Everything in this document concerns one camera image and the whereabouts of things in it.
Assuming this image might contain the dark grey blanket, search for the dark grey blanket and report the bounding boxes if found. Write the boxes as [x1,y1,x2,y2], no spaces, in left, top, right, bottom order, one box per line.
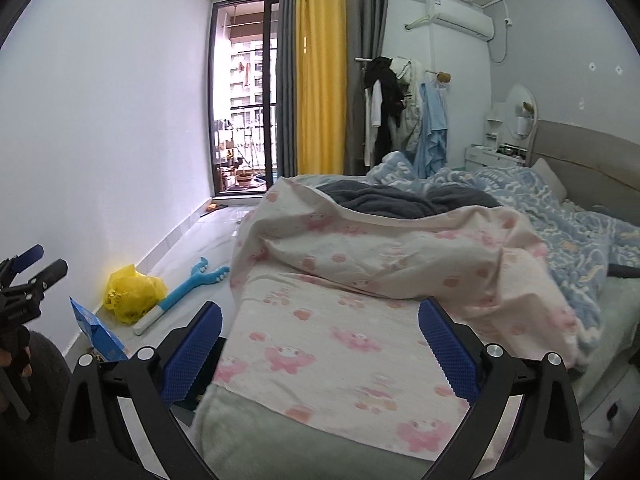
[316,181,501,221]

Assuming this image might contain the blue patterned blanket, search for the blue patterned blanket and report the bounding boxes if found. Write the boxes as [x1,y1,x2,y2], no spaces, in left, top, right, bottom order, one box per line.
[365,151,640,356]

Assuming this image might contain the white shirt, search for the white shirt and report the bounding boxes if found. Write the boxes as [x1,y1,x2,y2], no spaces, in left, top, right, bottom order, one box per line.
[364,82,384,166]

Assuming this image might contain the grey pillow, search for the grey pillow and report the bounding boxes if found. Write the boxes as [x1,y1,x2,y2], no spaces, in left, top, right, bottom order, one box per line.
[530,157,569,204]

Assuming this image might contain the yellow plastic bag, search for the yellow plastic bag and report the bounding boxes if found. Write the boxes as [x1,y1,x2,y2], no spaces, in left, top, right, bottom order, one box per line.
[104,264,168,325]

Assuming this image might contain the black jacket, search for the black jacket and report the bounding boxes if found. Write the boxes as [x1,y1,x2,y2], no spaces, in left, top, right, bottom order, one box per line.
[364,56,406,166]

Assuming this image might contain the white clothes rack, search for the white clothes rack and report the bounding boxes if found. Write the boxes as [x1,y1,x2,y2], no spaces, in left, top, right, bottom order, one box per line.
[355,57,451,84]

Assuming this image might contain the grey curtain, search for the grey curtain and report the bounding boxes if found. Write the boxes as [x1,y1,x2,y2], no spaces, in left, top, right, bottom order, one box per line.
[276,0,301,179]
[342,0,391,176]

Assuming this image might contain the blue paper packet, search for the blue paper packet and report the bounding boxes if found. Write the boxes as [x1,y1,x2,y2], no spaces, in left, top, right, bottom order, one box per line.
[69,296,130,364]

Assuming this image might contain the white air conditioner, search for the white air conditioner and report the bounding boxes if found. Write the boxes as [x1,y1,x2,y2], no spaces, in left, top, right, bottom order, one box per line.
[430,0,494,41]

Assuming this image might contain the person's left hand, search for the person's left hand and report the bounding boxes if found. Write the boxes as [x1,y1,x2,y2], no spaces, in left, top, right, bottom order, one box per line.
[0,347,33,377]

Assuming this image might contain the blue toy stick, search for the blue toy stick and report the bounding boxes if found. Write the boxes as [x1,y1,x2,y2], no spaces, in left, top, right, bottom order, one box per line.
[132,256,232,337]

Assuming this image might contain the pink printed blanket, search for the pink printed blanket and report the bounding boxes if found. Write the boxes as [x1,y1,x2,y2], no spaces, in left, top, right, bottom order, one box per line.
[215,177,581,466]

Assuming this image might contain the yellow curtain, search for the yellow curtain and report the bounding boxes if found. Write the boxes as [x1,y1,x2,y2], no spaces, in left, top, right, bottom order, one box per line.
[295,0,349,176]

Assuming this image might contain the light blue garment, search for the light blue garment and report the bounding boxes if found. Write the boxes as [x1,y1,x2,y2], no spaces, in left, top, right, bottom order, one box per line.
[412,80,450,179]

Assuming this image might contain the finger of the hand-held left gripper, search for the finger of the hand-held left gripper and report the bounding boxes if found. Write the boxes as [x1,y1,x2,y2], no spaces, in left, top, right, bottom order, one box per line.
[5,259,69,321]
[0,244,45,286]

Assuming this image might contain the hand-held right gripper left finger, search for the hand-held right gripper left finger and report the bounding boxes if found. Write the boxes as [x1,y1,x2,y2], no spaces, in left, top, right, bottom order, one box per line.
[52,301,223,480]

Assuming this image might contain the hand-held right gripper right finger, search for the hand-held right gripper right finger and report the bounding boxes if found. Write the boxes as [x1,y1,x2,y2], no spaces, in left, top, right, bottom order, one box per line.
[417,297,585,480]

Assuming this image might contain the white dresser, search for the white dresser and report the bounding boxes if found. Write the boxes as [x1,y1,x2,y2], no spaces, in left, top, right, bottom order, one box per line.
[464,102,538,169]

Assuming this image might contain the black balcony glass door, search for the black balcony glass door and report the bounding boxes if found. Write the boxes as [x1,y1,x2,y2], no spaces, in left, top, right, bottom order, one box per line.
[210,0,281,196]

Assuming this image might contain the grey bed headboard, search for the grey bed headboard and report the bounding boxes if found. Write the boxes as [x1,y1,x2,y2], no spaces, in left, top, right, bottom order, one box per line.
[530,119,640,211]

